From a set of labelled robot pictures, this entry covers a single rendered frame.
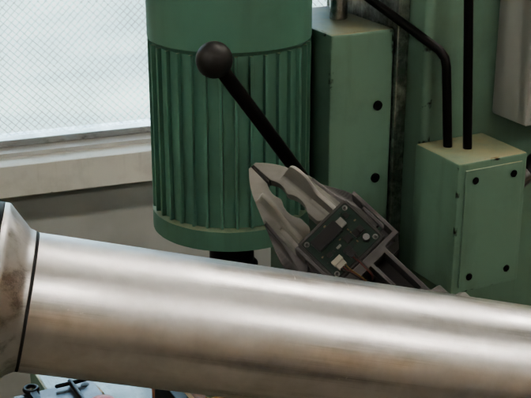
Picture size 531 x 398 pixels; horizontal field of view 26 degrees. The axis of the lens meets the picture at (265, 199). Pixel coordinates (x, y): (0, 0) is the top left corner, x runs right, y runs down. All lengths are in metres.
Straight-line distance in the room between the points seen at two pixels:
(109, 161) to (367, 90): 1.45
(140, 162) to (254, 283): 1.97
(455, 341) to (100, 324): 0.22
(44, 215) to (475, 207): 1.64
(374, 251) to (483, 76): 0.39
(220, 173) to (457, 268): 0.27
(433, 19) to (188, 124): 0.28
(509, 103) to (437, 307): 0.58
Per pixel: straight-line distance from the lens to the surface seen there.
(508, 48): 1.28
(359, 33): 1.24
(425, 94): 1.26
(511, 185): 1.25
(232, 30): 1.15
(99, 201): 2.74
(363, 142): 1.27
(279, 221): 1.02
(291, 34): 1.18
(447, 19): 1.25
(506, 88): 1.29
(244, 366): 0.70
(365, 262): 0.95
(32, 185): 2.63
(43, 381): 1.61
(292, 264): 1.02
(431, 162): 1.24
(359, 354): 0.71
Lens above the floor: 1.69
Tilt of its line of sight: 21 degrees down
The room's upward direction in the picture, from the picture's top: straight up
